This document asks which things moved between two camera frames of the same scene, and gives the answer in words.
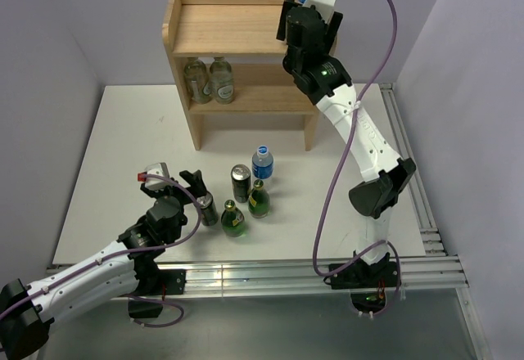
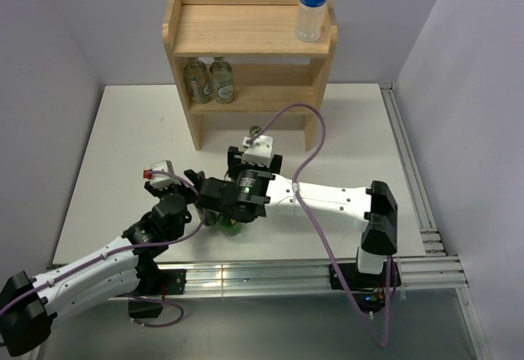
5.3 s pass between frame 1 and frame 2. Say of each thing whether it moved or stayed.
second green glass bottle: stayed
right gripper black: moved
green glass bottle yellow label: moved
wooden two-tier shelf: stayed
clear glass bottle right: stayed
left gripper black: stayed
